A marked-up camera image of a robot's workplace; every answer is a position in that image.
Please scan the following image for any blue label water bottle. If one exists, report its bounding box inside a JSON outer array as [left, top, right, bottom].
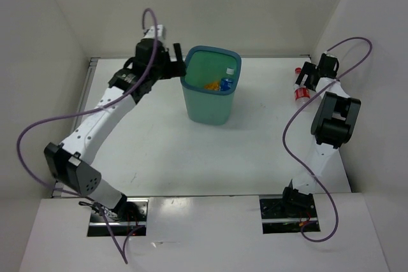
[[219, 68, 235, 91]]

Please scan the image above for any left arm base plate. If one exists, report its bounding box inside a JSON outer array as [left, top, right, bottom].
[[79, 197, 149, 237]]

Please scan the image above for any green plastic bin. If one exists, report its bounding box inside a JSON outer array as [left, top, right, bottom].
[[180, 46, 242, 125]]

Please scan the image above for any aluminium table edge rail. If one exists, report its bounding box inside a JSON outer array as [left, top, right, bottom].
[[52, 57, 99, 198]]

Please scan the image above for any orange juice bottle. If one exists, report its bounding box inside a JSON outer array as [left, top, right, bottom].
[[204, 81, 220, 91]]

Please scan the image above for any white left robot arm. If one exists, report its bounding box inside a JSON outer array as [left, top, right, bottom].
[[44, 38, 186, 221]]

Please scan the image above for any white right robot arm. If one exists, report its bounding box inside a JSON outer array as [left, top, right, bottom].
[[279, 52, 361, 217]]

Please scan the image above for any red label clear bottle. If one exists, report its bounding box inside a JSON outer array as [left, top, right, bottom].
[[293, 67, 311, 108]]

